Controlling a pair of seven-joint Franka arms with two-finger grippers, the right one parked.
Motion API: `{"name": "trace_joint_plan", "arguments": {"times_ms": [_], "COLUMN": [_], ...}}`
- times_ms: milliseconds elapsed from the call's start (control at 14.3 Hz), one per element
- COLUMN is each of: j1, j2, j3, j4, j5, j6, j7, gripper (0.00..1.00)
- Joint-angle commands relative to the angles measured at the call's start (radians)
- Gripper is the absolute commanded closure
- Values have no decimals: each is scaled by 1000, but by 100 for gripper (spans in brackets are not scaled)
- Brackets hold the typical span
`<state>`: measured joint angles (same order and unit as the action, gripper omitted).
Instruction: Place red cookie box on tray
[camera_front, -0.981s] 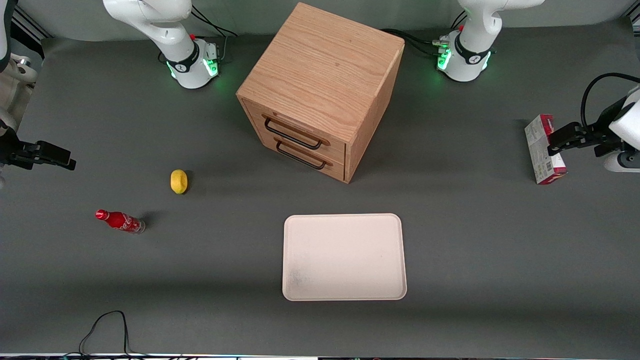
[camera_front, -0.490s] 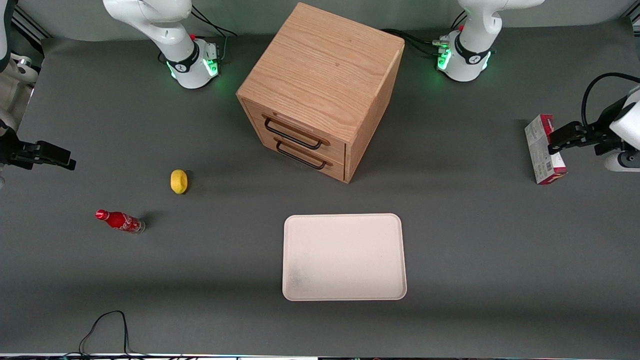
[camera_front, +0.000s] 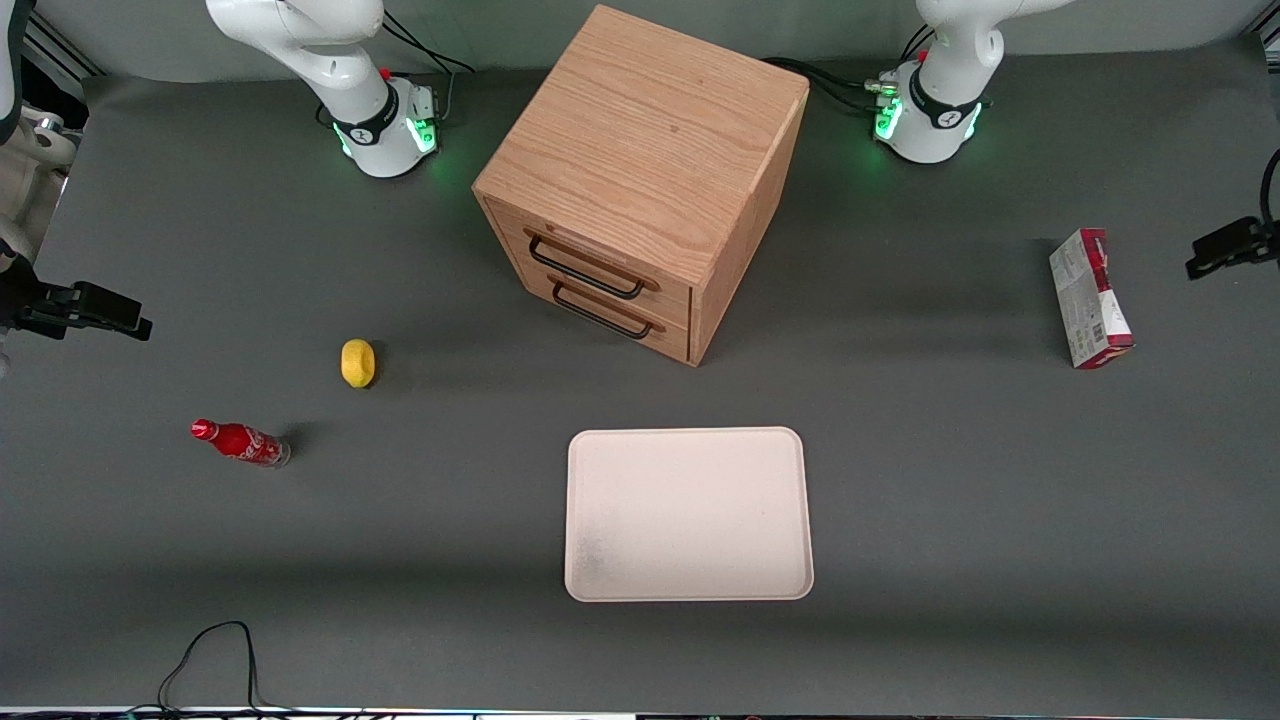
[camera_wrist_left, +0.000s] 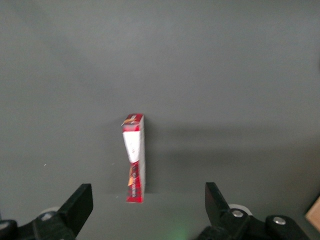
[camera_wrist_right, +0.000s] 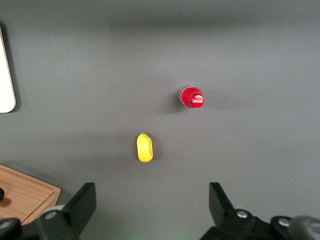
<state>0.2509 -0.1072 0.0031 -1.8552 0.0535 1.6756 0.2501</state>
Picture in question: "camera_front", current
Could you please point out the narrow wooden drawer front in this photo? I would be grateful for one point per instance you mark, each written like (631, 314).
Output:
(620, 325)

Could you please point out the wide wooden drawer front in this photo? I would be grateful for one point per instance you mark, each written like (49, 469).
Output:
(600, 250)

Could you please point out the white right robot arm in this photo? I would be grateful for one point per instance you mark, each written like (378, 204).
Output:
(330, 60)

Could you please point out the red tartan cookie box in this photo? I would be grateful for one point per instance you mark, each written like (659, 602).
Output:
(1088, 300)

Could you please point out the aluminium frame rail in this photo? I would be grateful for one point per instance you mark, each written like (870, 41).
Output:
(60, 50)
(1265, 38)

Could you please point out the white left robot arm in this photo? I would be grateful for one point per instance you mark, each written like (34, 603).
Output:
(945, 70)

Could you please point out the beige plastic tray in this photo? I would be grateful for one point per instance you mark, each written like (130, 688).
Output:
(688, 515)

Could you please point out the red cola bottle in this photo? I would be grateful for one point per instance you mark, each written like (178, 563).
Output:
(240, 441)

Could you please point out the yellow lemon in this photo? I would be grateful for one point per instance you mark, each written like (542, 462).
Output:
(358, 362)

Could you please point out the oak wooden drawer cabinet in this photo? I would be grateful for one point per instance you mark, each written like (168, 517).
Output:
(650, 140)

